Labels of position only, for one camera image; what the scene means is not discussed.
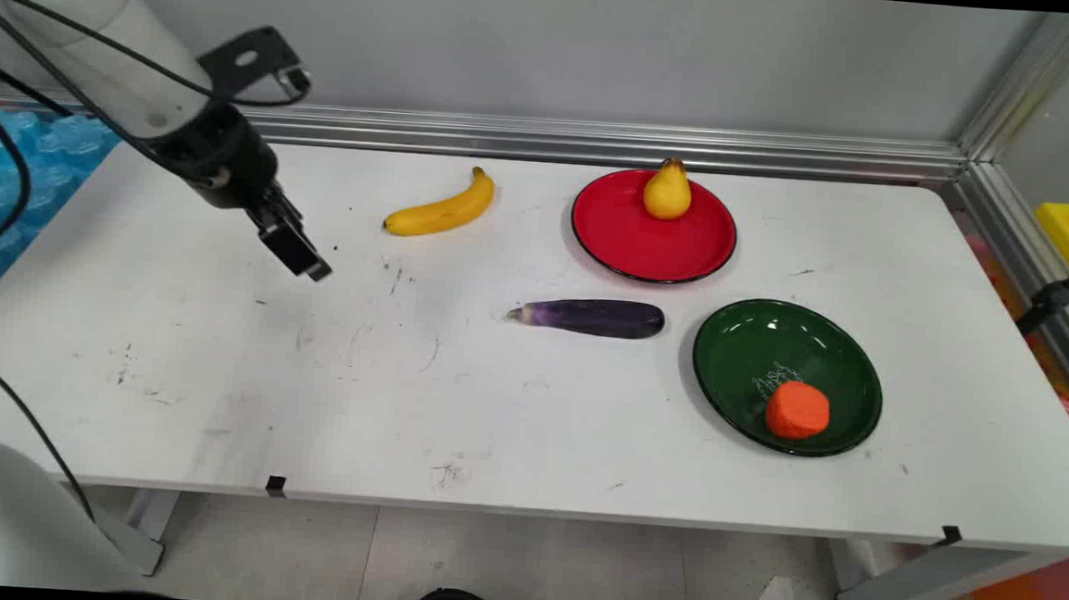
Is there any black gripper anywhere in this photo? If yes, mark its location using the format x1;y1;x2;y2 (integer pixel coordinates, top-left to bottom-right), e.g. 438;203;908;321
154;99;344;285

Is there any orange round fruit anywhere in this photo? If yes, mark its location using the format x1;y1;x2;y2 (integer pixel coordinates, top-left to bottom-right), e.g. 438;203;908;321
763;380;834;443

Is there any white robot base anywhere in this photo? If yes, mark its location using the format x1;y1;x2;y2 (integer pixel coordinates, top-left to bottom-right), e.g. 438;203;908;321
0;437;160;597

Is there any yellow banana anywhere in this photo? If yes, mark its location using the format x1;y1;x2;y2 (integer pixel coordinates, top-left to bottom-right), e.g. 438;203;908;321
382;161;498;243

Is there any blue foam mat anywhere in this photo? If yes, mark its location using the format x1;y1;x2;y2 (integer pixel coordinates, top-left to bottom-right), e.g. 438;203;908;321
0;107;124;317

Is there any purple eggplant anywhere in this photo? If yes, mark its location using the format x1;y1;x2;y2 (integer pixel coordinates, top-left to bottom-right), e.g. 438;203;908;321
505;293;667;343

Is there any grey table leg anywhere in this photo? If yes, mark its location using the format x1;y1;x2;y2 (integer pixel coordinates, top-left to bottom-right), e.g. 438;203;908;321
818;537;1063;600
77;484;182;579

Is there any red plate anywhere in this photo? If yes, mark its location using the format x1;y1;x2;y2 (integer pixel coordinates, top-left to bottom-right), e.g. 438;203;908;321
565;164;742;289

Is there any yellow pear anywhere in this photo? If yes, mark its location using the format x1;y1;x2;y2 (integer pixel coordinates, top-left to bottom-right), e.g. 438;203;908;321
642;156;696;223

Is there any dark green plate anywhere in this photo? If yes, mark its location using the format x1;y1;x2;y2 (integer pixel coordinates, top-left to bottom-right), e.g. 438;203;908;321
685;294;889;462

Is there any black clamp stand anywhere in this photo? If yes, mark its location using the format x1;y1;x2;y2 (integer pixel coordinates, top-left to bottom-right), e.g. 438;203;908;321
1015;242;1069;338

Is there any black camera cable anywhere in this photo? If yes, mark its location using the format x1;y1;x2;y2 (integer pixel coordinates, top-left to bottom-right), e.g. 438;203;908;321
0;0;318;110

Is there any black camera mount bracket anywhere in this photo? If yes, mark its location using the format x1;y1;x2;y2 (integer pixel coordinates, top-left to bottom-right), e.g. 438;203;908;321
195;22;316;107

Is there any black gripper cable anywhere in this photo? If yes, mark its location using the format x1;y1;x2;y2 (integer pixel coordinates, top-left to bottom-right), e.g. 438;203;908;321
0;6;237;187

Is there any black background cable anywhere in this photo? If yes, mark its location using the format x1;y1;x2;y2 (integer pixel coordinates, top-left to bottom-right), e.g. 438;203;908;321
0;61;81;265

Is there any black base cable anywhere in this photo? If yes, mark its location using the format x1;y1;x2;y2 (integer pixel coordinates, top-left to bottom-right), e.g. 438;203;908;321
0;349;107;523

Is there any aluminium side rail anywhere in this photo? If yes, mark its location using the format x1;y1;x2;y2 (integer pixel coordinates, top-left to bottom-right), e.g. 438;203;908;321
932;158;1069;407

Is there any aluminium corner post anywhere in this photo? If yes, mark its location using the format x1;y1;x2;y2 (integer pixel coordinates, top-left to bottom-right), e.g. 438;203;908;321
956;6;1069;171

